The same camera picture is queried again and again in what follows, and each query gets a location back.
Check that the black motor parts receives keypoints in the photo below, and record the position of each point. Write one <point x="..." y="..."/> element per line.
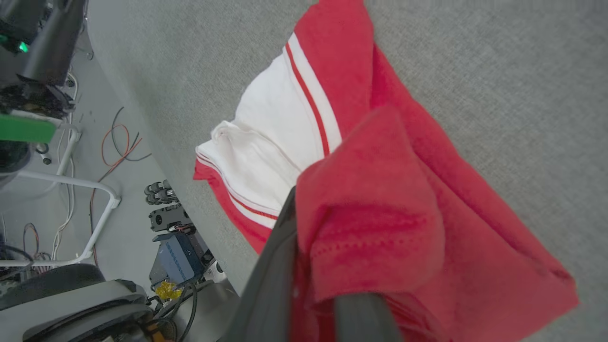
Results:
<point x="166" y="209"/>

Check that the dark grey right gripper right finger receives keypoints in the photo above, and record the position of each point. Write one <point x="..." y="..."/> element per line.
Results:
<point x="365" y="318"/>

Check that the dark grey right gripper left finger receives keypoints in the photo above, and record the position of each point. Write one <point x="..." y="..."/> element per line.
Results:
<point x="268" y="285"/>

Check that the red white Bulls jersey shirt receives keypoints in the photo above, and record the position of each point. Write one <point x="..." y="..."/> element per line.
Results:
<point x="394" y="199"/>

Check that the blue grey electronics box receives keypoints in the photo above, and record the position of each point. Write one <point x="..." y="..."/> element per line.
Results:
<point x="178" y="259"/>

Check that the white bent tube frame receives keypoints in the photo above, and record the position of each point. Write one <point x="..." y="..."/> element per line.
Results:
<point x="102" y="218"/>

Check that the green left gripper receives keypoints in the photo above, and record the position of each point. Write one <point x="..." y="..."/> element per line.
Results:
<point x="23" y="129"/>

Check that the yellow crumpled tape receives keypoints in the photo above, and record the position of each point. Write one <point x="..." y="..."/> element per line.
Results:
<point x="167" y="289"/>

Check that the grey robot wheeled base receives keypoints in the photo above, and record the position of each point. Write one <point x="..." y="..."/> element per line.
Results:
<point x="71" y="304"/>

